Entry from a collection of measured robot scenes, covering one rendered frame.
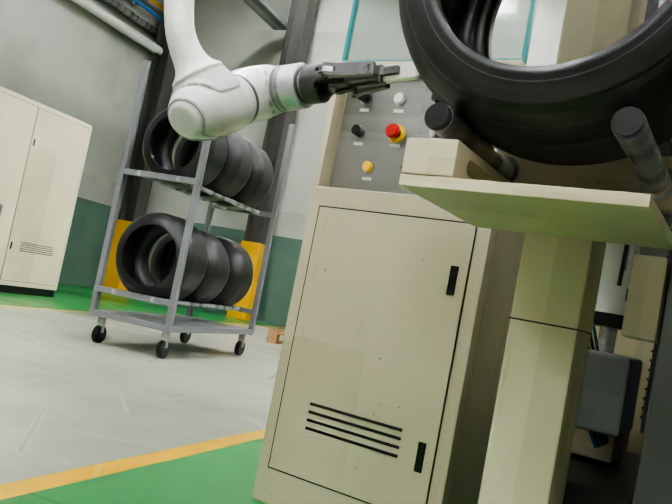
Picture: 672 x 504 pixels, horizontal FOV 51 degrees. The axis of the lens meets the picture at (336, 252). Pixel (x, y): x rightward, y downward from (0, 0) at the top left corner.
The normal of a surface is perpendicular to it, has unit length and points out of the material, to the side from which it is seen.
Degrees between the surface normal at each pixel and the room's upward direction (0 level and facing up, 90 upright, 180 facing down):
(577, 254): 90
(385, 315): 90
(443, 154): 90
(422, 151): 90
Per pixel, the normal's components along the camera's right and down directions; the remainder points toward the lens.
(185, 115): -0.40, 0.52
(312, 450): -0.51, -0.15
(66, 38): 0.91, 0.15
